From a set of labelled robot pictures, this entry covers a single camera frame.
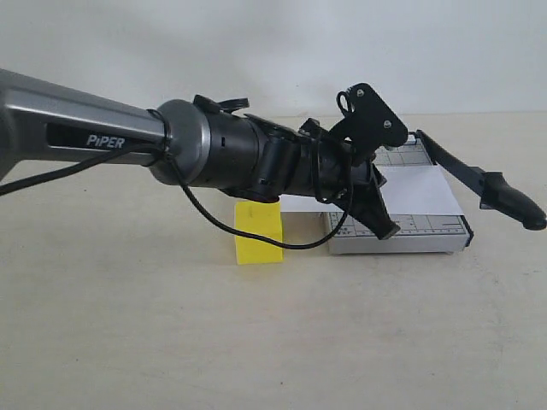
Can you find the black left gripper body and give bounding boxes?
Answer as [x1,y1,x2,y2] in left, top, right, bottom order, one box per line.
[298,119,376,205]

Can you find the white paper strip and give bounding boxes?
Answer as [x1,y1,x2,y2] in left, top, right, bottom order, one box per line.
[279,165,465,216]

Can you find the yellow foam cube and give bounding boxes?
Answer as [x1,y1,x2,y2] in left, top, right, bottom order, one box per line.
[234,200,285,266]

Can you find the black cutter blade lever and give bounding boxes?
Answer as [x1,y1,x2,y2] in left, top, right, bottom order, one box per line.
[413,130,546,231]

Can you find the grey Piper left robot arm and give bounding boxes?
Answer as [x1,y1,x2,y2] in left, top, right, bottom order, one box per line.
[1,70,408,240]

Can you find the grey paper cutter base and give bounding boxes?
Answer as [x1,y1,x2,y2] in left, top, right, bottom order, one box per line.
[328,135,473,255]

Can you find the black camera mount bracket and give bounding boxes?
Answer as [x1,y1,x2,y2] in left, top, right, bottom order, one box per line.
[328,83,409,167]

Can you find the black camera cable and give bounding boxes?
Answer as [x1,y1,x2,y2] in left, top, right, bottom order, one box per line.
[0,140,364,251]

